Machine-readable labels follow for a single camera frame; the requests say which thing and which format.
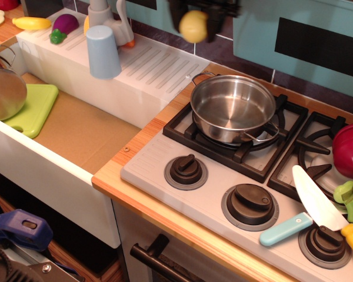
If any black oven door handle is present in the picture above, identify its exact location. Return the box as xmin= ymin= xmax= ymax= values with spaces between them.
xmin=130 ymin=234 xmax=192 ymax=282

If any purple toy eggplant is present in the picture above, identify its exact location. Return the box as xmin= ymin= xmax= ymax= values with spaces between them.
xmin=49 ymin=14 xmax=79 ymax=45

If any yellow toy potato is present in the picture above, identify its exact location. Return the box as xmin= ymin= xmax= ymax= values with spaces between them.
xmin=179 ymin=10 xmax=208 ymax=43

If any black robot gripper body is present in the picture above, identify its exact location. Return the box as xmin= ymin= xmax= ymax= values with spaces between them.
xmin=168 ymin=0 xmax=241 ymax=17

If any grey toy faucet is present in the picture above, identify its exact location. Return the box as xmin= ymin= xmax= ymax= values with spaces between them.
xmin=88 ymin=0 xmax=135 ymax=46

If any orange toy carrot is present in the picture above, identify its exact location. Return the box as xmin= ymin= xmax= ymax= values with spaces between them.
xmin=124 ymin=40 xmax=135 ymax=48

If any left black burner grate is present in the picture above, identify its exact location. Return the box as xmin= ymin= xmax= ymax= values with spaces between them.
xmin=163 ymin=95 xmax=308 ymax=183

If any stainless steel pot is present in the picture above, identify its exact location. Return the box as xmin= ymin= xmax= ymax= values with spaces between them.
xmin=0 ymin=45 xmax=27 ymax=120

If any black stove knob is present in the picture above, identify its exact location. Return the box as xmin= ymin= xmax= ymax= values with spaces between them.
xmin=298 ymin=226 xmax=351 ymax=270
xmin=164 ymin=154 xmax=208 ymax=191
xmin=221 ymin=184 xmax=279 ymax=231

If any blue clamp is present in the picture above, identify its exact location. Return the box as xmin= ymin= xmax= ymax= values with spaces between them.
xmin=0 ymin=209 xmax=54 ymax=251

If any left black stove knob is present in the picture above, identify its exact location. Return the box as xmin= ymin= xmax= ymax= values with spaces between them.
xmin=164 ymin=154 xmax=208 ymax=191

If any white toy sink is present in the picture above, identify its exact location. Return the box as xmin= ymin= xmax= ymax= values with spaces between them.
xmin=0 ymin=29 xmax=209 ymax=248

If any teal microwave cabinet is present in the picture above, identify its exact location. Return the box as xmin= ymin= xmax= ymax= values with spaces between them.
xmin=233 ymin=1 xmax=353 ymax=97

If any black burner grate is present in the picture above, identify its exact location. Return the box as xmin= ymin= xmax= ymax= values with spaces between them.
xmin=163 ymin=95 xmax=308 ymax=183
xmin=268 ymin=112 xmax=349 ymax=201

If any yellow toy banana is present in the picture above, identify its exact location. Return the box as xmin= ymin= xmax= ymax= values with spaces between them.
xmin=12 ymin=16 xmax=52 ymax=30

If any right black burner grate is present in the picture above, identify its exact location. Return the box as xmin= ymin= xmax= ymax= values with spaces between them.
xmin=268 ymin=112 xmax=349 ymax=201

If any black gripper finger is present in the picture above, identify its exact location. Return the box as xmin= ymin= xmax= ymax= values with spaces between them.
xmin=207 ymin=12 xmax=226 ymax=43
xmin=170 ymin=11 xmax=185 ymax=32

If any light blue plastic cup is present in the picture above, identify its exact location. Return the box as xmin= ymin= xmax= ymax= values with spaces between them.
xmin=86 ymin=25 xmax=122 ymax=80

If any red toy item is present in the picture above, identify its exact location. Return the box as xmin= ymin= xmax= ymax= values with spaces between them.
xmin=0 ymin=0 xmax=19 ymax=11

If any yellow toy corn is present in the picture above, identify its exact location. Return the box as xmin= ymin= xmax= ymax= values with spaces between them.
xmin=84 ymin=16 xmax=89 ymax=35

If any stainless steel pan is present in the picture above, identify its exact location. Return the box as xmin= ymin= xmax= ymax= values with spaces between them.
xmin=190 ymin=75 xmax=279 ymax=145

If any grey stove top panel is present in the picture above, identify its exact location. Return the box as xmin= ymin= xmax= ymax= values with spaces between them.
xmin=119 ymin=96 xmax=353 ymax=282

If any right black stove knob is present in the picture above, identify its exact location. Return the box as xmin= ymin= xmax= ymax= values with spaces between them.
xmin=298 ymin=226 xmax=351 ymax=270

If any red plastic bowl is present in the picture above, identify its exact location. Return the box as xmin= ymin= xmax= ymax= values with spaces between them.
xmin=332 ymin=124 xmax=353 ymax=178

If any white toy knife blue handle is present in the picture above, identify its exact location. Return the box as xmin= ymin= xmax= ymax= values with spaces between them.
xmin=259 ymin=165 xmax=349 ymax=246

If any green plastic cutting board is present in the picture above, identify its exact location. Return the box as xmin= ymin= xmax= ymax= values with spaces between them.
xmin=4 ymin=84 xmax=59 ymax=139

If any teal wall cabinet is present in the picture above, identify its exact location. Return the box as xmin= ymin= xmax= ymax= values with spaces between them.
xmin=125 ymin=0 xmax=203 ymax=40

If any middle black stove knob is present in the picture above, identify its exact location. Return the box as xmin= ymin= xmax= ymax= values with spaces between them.
xmin=221 ymin=184 xmax=279 ymax=231

